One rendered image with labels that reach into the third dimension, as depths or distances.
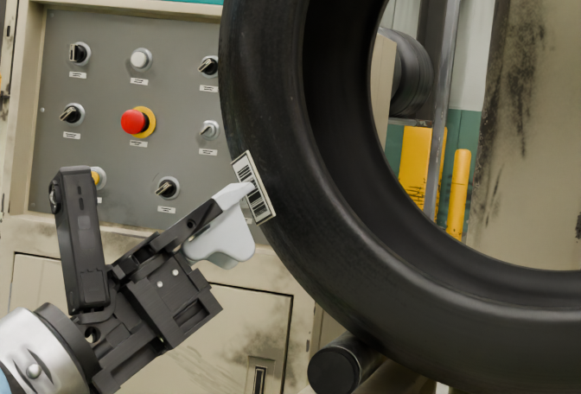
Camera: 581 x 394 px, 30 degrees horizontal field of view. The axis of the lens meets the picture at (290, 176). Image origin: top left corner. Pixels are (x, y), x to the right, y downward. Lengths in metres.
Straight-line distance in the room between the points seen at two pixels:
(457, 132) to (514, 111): 10.15
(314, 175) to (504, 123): 0.41
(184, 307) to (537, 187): 0.53
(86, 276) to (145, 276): 0.04
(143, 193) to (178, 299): 0.92
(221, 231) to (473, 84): 10.51
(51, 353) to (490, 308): 0.34
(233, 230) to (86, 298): 0.14
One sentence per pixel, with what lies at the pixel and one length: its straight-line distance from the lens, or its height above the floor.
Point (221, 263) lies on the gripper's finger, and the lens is 0.92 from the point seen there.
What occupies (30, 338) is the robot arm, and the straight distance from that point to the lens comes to 0.81.
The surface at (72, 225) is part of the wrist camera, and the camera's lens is 0.85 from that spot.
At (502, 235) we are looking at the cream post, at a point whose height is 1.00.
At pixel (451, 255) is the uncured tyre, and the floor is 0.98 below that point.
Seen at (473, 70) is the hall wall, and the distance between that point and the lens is 11.38.
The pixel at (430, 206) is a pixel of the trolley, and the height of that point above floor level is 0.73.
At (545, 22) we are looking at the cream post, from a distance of 1.25.
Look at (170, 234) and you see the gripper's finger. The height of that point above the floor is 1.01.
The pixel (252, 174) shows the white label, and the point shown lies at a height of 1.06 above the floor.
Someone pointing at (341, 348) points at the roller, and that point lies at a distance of 0.92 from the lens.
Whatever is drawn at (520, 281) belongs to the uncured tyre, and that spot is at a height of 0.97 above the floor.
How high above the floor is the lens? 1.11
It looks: 3 degrees down
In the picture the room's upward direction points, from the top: 6 degrees clockwise
